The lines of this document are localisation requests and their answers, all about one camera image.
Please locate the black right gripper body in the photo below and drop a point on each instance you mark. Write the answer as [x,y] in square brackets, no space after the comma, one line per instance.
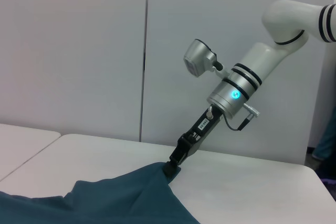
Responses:
[203,129]

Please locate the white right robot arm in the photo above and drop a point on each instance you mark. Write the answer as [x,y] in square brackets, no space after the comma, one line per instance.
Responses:
[260,58]

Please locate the blue shirt with FREE print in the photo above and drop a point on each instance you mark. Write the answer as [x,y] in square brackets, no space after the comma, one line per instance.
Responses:
[118,200]

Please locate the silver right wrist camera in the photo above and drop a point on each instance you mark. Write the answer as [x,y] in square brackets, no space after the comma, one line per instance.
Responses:
[195,56]

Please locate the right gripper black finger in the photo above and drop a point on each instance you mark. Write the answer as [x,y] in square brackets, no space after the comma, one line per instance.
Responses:
[178,158]

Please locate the standing person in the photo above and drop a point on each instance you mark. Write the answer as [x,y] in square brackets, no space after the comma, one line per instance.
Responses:
[328,140]

